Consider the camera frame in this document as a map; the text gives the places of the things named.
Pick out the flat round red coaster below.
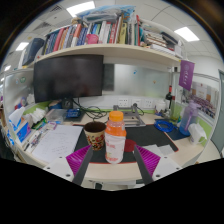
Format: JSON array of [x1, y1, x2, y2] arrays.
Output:
[[123, 138, 138, 154]]

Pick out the black cables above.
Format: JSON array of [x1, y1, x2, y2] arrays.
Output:
[[71, 98, 108, 121]]

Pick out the orange-capped drink bottle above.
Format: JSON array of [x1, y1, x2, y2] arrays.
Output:
[[104, 110, 128, 165]]

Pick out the white paper sheets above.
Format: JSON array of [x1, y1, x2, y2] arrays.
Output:
[[141, 143, 176, 158]]

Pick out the dark blue mouse pad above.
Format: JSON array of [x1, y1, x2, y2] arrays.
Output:
[[165, 126, 191, 141]]

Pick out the purple hanging banner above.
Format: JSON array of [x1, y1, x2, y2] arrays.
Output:
[[178, 59, 196, 92]]

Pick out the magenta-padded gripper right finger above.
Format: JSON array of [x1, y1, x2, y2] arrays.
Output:
[[132, 144, 183, 186]]

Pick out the white tissue pack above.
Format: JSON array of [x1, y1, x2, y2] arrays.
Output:
[[188, 123, 208, 145]]

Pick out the white open paper notebook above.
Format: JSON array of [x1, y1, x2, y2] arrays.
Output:
[[31, 124, 84, 164]]

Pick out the small blue electronic box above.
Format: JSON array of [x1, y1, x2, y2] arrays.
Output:
[[65, 108, 83, 119]]

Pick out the white shelf with books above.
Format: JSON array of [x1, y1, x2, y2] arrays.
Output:
[[18, 4, 188, 68]]

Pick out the black computer monitor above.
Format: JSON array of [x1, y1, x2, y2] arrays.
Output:
[[32, 54, 105, 110]]

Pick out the white crumpled tissues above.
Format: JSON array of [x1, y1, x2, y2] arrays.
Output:
[[28, 107, 48, 124]]

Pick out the brown floral cup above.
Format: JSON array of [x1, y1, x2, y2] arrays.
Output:
[[83, 121, 108, 152]]

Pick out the white wall power socket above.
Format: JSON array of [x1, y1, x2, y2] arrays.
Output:
[[132, 98, 143, 108], [118, 97, 131, 108], [143, 98, 155, 109]]

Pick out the dark wine bottle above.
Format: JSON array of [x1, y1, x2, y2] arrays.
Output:
[[165, 85, 174, 109]]

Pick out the clear plastic container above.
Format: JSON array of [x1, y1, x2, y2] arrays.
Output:
[[44, 108, 68, 124]]

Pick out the black red-edged desk mat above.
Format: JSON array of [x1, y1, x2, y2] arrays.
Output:
[[73, 123, 179, 164]]

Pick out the grey metal laptop stand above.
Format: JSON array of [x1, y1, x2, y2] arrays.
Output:
[[108, 103, 147, 128]]

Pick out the group photo poster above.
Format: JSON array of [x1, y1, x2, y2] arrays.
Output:
[[188, 81, 218, 119]]

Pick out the blue tissue box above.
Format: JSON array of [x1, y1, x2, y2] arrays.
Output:
[[8, 106, 33, 144]]

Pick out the white jar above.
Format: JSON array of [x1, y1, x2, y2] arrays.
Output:
[[154, 99, 168, 114]]

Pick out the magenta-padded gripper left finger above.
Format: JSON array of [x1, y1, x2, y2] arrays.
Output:
[[42, 144, 95, 187]]

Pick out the purple water bottle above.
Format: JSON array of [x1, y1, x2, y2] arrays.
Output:
[[178, 100, 202, 137]]

